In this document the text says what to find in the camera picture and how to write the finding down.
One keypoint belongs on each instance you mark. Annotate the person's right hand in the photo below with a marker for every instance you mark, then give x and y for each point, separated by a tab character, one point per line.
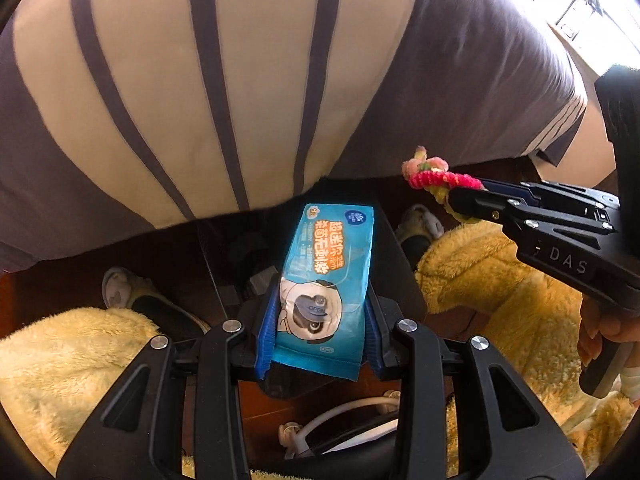
620	327

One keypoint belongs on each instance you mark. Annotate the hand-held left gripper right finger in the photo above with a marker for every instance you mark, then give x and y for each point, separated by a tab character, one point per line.
375	340

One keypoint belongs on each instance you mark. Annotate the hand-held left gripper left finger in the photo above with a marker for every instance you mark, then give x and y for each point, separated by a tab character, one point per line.
265	330

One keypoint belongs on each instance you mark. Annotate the blue wet wipes packet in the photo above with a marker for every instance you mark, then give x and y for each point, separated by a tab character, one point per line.
325	260

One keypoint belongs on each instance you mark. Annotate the grey slipper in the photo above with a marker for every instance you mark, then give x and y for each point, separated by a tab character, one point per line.
120	290
420	227

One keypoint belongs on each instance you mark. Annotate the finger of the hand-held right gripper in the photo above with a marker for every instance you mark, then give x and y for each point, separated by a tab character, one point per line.
480	207
550	195

